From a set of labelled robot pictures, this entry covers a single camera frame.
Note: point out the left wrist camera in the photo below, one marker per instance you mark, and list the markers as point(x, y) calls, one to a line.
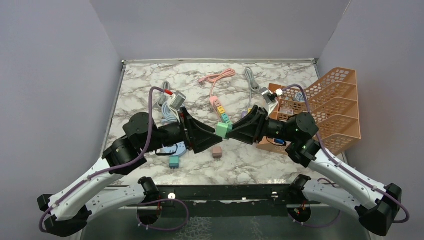
point(175, 101)

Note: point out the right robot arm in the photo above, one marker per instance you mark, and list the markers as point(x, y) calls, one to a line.
point(373, 203)

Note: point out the teal plug adapter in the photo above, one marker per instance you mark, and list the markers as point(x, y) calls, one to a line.
point(225, 118)
point(174, 162)

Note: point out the blue small box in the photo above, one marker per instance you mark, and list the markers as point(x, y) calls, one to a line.
point(279, 142)

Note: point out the brown pink plug adapter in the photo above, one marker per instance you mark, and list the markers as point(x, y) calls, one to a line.
point(217, 104)

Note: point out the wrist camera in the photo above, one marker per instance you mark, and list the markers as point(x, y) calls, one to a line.
point(175, 101)
point(271, 98)

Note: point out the green plug adapter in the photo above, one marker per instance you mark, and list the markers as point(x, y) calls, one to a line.
point(222, 129)

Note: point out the orange plastic file rack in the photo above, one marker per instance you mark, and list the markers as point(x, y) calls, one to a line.
point(333, 101)

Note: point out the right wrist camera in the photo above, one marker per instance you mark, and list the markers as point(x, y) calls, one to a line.
point(271, 98)

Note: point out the round blue power strip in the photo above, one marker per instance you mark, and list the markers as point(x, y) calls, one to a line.
point(176, 150)

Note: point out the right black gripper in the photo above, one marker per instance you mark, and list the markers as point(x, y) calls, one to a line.
point(245, 130)

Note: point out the pink power strip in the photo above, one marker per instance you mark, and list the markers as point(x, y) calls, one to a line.
point(211, 100)

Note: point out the round blue patterned disc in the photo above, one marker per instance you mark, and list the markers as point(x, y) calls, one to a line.
point(299, 97)

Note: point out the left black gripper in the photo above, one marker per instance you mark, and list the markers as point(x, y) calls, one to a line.
point(197, 136)

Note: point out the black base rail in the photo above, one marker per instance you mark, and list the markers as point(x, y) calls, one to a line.
point(169, 208)

